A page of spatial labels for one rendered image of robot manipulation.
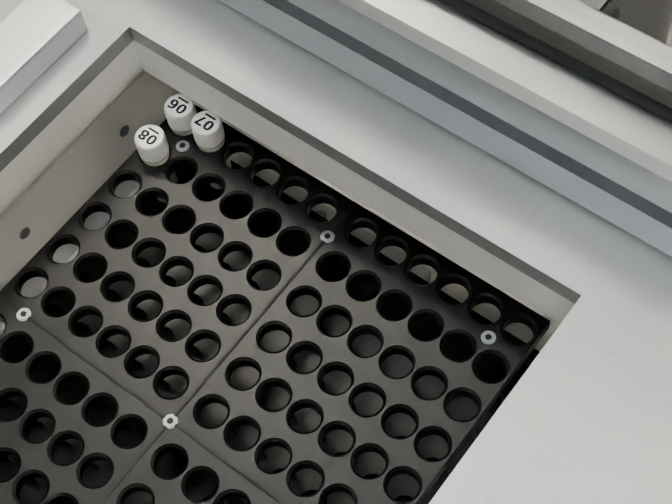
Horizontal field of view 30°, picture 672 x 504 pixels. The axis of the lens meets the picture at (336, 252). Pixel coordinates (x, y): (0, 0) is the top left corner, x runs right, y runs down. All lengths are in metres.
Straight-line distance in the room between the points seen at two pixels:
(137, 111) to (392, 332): 0.16
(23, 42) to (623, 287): 0.23
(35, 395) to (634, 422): 0.21
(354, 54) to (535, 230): 0.09
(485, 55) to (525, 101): 0.02
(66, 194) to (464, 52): 0.20
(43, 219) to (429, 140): 0.18
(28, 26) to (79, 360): 0.13
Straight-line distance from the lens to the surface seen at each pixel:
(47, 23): 0.49
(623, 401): 0.40
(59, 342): 0.48
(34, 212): 0.53
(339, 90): 0.46
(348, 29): 0.44
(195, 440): 0.45
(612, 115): 0.40
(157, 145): 0.50
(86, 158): 0.54
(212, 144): 0.50
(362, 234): 0.54
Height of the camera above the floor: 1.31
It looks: 60 degrees down
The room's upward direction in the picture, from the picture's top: 8 degrees counter-clockwise
